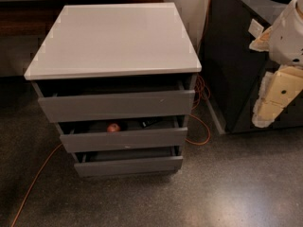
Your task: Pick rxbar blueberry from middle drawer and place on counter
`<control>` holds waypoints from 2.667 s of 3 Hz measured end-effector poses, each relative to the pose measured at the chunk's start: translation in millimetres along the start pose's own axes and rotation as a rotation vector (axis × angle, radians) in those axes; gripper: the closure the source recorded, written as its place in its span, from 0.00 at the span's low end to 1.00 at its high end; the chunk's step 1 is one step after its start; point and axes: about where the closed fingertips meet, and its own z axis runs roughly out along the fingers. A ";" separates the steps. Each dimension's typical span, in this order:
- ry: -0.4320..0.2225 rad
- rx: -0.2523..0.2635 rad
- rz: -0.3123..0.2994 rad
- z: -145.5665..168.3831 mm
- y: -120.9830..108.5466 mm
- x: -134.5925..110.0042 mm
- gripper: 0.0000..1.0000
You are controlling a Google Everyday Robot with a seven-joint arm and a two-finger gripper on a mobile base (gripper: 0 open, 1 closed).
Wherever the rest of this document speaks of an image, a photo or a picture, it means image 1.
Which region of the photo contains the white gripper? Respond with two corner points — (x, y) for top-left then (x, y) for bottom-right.
(249, 0), (303, 128)

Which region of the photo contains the grey drawer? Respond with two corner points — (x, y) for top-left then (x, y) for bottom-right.
(60, 116), (187, 152)
(73, 146), (183, 177)
(38, 90), (194, 122)

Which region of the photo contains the dark blue rxbar wrapper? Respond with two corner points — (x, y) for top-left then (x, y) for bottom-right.
(141, 117), (159, 129)

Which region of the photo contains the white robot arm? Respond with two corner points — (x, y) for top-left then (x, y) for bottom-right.
(249, 0), (303, 128)

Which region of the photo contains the grey top drawer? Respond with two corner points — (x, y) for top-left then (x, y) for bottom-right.
(38, 90), (194, 122)

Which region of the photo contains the grey drawer cabinet white top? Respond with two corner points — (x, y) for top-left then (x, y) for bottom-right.
(24, 2), (203, 179)

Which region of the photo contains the grey bottom drawer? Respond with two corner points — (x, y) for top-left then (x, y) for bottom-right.
(73, 146), (183, 177)

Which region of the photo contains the black trash bin cabinet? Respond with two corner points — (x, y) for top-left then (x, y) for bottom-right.
(199, 0), (290, 133)

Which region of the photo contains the white label on bin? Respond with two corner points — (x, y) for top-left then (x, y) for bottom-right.
(248, 19), (264, 38)

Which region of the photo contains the red apple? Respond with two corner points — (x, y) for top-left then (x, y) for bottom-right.
(107, 123), (121, 132)

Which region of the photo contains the orange extension cable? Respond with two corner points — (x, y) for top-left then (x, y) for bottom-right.
(9, 0), (222, 227)

